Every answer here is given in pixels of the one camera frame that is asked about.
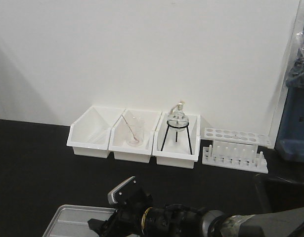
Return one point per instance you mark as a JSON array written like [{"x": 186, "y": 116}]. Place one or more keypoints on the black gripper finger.
[{"x": 102, "y": 228}]

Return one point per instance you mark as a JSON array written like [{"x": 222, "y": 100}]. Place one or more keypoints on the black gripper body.
[{"x": 131, "y": 213}]

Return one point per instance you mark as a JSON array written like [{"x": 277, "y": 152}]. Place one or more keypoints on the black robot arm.
[{"x": 177, "y": 220}]

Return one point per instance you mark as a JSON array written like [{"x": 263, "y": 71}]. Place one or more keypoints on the silver metal tray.
[{"x": 71, "y": 220}]

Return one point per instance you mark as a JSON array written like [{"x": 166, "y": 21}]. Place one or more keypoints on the white storage bin middle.
[{"x": 119, "y": 133}]

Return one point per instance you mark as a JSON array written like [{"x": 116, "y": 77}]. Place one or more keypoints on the white storage bin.
[
  {"x": 90, "y": 134},
  {"x": 177, "y": 154},
  {"x": 119, "y": 133}
]

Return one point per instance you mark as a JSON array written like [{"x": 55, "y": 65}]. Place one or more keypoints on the red glass stirring rod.
[{"x": 134, "y": 137}]

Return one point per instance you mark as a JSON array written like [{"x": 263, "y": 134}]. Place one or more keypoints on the white storage bin right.
[{"x": 177, "y": 154}]

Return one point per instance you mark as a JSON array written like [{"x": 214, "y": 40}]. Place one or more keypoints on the white storage bin left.
[{"x": 90, "y": 134}]

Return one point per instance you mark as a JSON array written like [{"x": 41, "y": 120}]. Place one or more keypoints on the glass alcohol lamp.
[{"x": 177, "y": 119}]

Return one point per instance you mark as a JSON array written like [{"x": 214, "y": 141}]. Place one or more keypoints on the white test tube rack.
[{"x": 235, "y": 150}]

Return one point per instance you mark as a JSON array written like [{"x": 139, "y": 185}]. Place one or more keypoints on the black sink basin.
[{"x": 277, "y": 193}]

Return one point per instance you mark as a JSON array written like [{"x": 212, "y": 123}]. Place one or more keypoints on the blue pegboard drying rack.
[{"x": 290, "y": 139}]

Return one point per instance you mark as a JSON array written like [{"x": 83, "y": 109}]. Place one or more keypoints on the plastic bag of pegs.
[{"x": 295, "y": 77}]

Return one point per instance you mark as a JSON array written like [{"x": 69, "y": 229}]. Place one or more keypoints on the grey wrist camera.
[{"x": 123, "y": 191}]

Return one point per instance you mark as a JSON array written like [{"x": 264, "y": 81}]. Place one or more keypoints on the black wire tripod stand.
[{"x": 177, "y": 138}]

